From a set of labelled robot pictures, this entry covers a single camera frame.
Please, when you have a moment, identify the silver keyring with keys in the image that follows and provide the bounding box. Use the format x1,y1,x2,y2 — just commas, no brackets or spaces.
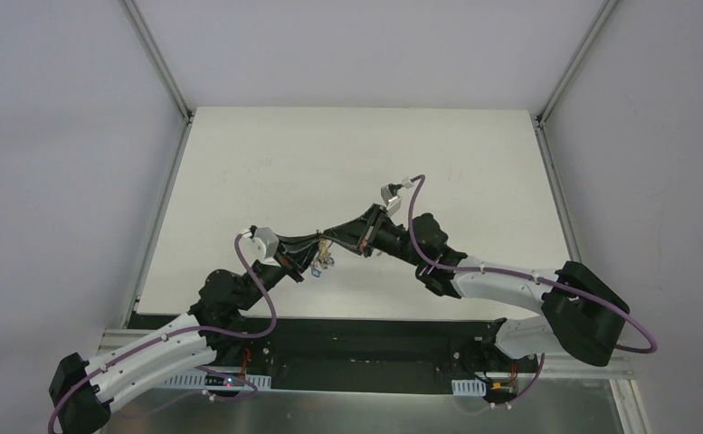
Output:
310,239,335,278

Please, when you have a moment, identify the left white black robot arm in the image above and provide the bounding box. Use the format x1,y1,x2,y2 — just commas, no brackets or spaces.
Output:
47,227,323,433

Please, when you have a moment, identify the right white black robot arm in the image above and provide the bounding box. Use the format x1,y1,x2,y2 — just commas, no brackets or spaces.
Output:
320,205,630,371

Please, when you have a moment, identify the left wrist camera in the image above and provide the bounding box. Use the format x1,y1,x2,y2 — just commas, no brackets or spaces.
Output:
242,227,280,265

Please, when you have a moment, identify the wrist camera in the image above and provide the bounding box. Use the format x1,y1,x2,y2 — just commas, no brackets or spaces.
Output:
242,227,280,265
380,184,404,216

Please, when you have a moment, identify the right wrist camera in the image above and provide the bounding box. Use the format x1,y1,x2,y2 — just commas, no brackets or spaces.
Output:
380,184,404,216

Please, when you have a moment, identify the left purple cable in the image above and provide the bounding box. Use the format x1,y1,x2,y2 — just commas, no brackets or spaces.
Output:
46,233,279,434

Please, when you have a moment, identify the left white cable duct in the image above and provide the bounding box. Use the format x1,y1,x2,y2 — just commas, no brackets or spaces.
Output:
158,370,271,392

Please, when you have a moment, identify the white cable duct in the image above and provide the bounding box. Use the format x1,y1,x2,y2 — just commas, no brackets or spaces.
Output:
158,370,271,392
451,379,487,397

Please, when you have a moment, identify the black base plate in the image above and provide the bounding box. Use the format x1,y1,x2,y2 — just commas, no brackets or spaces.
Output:
123,314,604,397

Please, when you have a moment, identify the right white cable duct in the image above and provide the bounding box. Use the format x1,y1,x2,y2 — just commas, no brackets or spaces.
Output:
451,379,487,397

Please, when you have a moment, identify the right aluminium frame post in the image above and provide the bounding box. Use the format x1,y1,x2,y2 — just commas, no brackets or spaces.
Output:
536,0,622,127

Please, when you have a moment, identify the aluminium frame post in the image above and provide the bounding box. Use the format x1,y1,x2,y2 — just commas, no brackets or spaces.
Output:
536,0,622,127
118,0,194,124

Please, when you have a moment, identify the left aluminium frame post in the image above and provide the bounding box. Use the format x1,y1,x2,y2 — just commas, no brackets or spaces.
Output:
118,0,194,124

